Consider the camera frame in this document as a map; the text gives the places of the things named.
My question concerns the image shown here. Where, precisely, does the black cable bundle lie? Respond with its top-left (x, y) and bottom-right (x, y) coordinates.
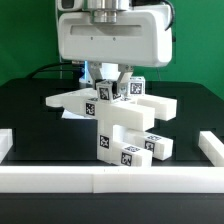
top-left (25, 59), bottom-right (84, 80)

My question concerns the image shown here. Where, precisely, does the white right fence bar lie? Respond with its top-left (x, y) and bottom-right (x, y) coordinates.
top-left (198, 131), bottom-right (224, 167)

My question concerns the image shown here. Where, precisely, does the white fiducial marker sheet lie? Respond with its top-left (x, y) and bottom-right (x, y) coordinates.
top-left (62, 110), bottom-right (83, 119)

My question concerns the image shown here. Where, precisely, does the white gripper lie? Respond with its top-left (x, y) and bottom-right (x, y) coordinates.
top-left (58, 9), bottom-right (172, 95)

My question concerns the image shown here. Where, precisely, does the white fence bar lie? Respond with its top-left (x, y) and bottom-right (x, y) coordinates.
top-left (198, 131), bottom-right (224, 167)
top-left (0, 166), bottom-right (224, 193)

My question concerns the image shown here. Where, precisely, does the white chair seat part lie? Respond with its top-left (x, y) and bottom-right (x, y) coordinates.
top-left (96, 119), bottom-right (141, 158)

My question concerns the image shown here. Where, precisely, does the white tagged cube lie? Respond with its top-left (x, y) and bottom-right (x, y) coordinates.
top-left (96, 80), bottom-right (121, 103)
top-left (128, 76), bottom-right (145, 96)

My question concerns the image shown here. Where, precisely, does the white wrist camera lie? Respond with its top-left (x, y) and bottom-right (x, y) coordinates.
top-left (56, 0), bottom-right (83, 12)

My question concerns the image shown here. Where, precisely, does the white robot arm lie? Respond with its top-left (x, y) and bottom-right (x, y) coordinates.
top-left (55, 0), bottom-right (175, 90)

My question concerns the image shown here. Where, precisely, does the white left fence block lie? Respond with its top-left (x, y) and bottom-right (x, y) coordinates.
top-left (0, 129), bottom-right (13, 163)

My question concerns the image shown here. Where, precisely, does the white front fence bar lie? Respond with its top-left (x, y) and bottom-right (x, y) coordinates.
top-left (0, 166), bottom-right (224, 193)

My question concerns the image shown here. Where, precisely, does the white thin cable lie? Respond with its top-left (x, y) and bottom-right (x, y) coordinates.
top-left (54, 0), bottom-right (64, 63)

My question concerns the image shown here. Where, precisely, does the white chair back part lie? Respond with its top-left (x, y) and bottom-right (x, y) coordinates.
top-left (46, 88), bottom-right (177, 131)

